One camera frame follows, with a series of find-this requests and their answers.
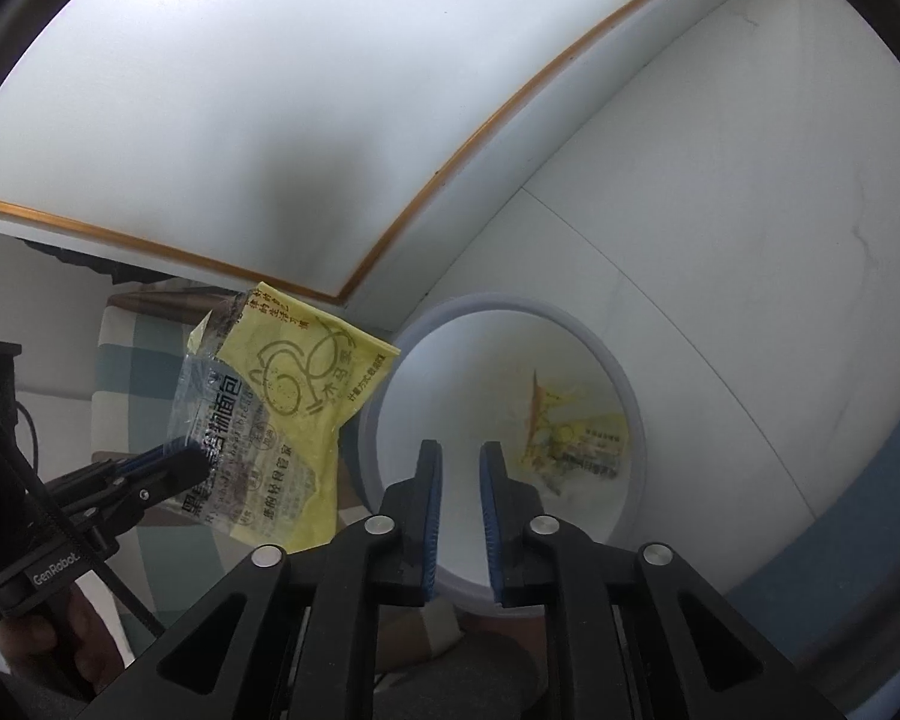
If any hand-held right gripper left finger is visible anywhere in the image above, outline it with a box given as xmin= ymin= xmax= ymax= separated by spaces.
xmin=90 ymin=441 xmax=445 ymax=720

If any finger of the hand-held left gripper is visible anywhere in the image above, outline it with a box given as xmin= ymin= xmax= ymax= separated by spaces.
xmin=60 ymin=476 xmax=188 ymax=533
xmin=52 ymin=446 xmax=209 ymax=500

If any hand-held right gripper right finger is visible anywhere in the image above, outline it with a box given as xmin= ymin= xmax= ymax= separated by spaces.
xmin=480 ymin=441 xmax=845 ymax=720

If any yellow clear bread wrapper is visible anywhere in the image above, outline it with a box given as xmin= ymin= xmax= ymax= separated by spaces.
xmin=166 ymin=283 xmax=402 ymax=552

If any white plastic bin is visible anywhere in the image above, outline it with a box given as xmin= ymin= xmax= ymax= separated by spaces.
xmin=358 ymin=292 xmax=644 ymax=620

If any person's left hand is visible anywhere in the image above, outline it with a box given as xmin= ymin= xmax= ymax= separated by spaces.
xmin=0 ymin=591 xmax=127 ymax=700

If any crumpled yellow wrapper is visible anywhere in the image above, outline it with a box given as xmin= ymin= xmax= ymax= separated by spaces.
xmin=521 ymin=371 xmax=631 ymax=492

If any plaid cushion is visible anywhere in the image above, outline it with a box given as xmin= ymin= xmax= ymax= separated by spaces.
xmin=94 ymin=281 xmax=466 ymax=691

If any person's grey trouser leg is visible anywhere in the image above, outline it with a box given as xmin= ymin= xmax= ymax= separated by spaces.
xmin=375 ymin=634 xmax=541 ymax=720

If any blue floor mat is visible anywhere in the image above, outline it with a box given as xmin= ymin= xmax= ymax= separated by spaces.
xmin=727 ymin=442 xmax=900 ymax=646

